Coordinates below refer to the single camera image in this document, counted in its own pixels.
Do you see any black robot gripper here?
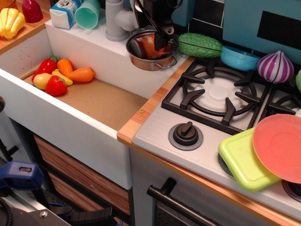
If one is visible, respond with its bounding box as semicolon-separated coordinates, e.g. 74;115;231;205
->
134;0;183;51

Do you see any orange toy soup can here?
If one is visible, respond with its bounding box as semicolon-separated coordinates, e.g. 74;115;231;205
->
132;34;170;60

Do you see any stainless steel pot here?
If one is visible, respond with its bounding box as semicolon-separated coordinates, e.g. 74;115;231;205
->
126;30;179;71

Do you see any green toy bitter gourd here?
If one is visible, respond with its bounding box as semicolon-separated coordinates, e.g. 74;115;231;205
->
178;33;223;58

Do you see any grey toy faucet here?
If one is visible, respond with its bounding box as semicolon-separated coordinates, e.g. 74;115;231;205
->
105;0;139;42

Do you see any blue plastic bowl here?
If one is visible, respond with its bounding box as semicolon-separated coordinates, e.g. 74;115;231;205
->
220;46;261;72

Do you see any teal plastic cup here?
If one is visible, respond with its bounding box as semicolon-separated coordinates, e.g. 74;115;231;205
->
75;0;101;29

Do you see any large orange toy carrot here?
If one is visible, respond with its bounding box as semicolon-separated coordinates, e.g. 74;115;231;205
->
67;67;95;82

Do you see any black stove grate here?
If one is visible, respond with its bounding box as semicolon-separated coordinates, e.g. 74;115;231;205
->
161;58;301;135

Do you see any black stove knob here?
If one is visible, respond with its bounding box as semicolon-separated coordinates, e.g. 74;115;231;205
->
282;180;301;202
168;121;204;151

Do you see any small orange toy carrot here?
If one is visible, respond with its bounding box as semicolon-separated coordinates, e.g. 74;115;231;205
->
57;59;73;77

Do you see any white toy sink basin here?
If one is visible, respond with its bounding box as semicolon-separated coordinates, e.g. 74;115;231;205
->
0;21;185;189

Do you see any yellow toy banana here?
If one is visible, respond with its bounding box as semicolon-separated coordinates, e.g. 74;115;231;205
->
51;69;73;86

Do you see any toy milk carton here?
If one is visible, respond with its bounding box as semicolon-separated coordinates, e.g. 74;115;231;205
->
49;0;83;29

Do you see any red toy bell pepper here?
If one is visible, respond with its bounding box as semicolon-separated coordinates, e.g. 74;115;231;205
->
45;75;68;96

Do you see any purple toy onion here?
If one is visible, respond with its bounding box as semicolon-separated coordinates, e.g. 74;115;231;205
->
257;50;294;84

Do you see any red toy chili pepper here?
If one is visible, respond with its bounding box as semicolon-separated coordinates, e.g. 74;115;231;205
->
32;56;57;81

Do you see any yellow toy potato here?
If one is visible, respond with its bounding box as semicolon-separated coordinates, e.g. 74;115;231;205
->
33;73;52;90

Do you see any dark red toy vegetable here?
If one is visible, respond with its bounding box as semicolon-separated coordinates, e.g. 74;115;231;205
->
22;0;43;23

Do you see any lime green plastic lid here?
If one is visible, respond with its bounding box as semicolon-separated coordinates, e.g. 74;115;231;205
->
218;128;281;192

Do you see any green toy at right edge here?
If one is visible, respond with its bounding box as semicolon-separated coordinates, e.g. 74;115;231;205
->
296;70;301;92

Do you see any pink plastic plate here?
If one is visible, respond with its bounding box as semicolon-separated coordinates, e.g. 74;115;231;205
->
253;114;301;184

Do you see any yellow toy bell pepper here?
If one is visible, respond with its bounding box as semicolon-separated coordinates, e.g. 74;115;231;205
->
0;8;25;39

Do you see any blue clamp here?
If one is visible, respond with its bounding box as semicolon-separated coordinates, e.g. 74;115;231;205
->
0;161;44;192

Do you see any black oven door handle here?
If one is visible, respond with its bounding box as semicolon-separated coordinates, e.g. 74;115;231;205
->
147;178;221;226

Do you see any black cable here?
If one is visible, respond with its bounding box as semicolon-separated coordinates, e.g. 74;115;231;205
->
0;197;13;226

